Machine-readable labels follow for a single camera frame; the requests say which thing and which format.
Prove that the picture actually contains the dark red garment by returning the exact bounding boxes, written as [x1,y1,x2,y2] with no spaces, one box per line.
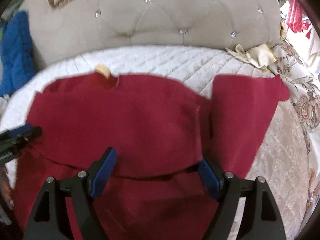
[13,73,290,239]

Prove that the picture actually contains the white quilted bedspread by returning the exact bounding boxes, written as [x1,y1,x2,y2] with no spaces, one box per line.
[1,46,309,239]

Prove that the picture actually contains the blue knitted cloth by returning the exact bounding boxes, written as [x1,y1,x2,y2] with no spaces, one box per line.
[1,11,35,96]

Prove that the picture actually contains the yellow garment label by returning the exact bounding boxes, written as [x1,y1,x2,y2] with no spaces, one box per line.
[95,64,111,79]

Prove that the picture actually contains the floral patterned blanket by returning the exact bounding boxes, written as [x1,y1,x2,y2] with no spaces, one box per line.
[268,23,320,213]

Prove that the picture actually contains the cream crumpled cloth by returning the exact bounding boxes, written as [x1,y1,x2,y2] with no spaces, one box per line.
[225,44,277,70]

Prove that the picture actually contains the beige tufted headboard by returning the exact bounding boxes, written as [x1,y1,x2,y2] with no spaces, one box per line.
[21,0,280,69]

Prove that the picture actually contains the red hanging garment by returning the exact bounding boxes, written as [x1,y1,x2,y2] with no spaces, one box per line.
[285,0,311,39]

